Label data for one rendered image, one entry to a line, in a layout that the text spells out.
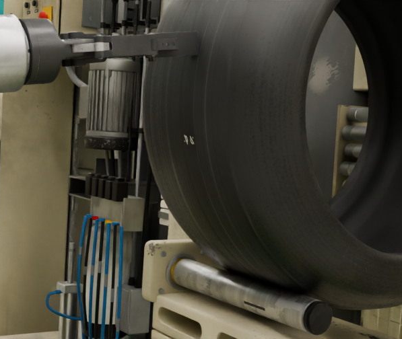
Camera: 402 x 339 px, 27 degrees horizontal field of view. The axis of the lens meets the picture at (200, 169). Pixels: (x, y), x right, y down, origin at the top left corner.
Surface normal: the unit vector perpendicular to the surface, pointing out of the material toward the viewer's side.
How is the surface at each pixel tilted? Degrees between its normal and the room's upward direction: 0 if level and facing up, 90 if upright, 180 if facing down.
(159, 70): 83
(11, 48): 86
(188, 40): 90
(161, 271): 90
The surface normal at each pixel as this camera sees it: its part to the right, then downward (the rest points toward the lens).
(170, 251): 0.54, 0.07
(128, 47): 0.72, 0.04
